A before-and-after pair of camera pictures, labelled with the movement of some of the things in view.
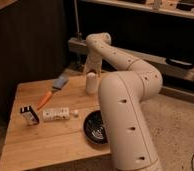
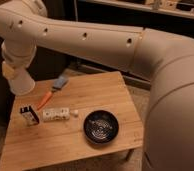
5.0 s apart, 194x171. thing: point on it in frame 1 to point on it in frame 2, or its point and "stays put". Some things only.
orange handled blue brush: [59, 82] stays put
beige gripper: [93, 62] to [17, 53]
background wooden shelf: [190, 9] stays put
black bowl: [94, 127] stays put
